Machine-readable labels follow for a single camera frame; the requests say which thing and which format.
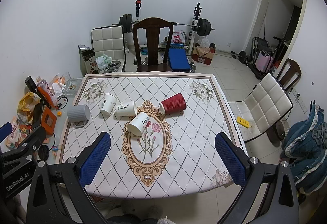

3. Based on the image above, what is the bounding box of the colourful snack packet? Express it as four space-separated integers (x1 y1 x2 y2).
5 117 31 149

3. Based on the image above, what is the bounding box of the dark wooden chair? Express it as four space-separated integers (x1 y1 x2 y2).
132 26 174 72
277 58 301 92

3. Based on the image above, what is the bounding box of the white padded chair right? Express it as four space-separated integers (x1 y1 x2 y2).
229 73 293 143

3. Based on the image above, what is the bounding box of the patterned white tablecloth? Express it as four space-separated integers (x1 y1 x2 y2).
56 72 244 198

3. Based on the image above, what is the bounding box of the yellow object on floor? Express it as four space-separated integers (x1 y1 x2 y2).
237 116 251 128

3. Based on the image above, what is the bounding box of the blue clothes pile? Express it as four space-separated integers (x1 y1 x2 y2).
282 101 326 196

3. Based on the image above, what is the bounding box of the green white plastic bag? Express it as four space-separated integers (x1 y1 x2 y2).
96 54 112 71

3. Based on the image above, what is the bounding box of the red white plastic bag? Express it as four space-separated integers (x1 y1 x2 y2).
171 30 186 45

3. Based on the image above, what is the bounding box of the yellow foil bag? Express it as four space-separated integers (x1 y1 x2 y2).
17 92 41 124

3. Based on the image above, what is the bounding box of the white padded chair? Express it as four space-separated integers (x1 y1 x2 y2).
229 73 293 143
90 25 127 72

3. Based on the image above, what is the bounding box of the dark wooden chair right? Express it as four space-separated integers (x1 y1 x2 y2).
277 58 301 92

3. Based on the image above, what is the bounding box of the brown patterned box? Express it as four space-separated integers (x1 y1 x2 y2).
78 45 99 74

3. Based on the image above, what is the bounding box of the cardboard box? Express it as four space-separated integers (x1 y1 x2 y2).
191 46 215 65

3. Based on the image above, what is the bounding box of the grey ribbed mug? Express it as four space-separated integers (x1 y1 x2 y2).
67 104 90 128

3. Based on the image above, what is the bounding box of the white padded chair left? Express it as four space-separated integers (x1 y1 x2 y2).
90 25 127 72

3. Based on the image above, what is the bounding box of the barbell with black plates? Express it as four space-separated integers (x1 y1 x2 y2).
113 14 215 36

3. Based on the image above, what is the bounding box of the red ribbed paper cup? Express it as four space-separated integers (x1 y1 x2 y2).
160 93 186 114

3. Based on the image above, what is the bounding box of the blue weight bench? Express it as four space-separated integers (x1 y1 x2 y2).
168 48 190 72

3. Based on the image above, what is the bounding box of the black round lid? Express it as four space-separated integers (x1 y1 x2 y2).
38 145 50 161

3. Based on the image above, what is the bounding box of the orange box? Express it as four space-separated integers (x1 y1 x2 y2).
40 106 57 136

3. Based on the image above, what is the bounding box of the pink suitcase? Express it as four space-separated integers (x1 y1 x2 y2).
255 51 273 73

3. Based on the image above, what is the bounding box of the white paper cup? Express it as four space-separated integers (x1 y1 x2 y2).
126 112 150 137
100 94 117 115
115 101 138 117

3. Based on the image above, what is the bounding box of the small dumbbell on floor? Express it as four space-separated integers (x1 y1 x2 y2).
231 51 247 64

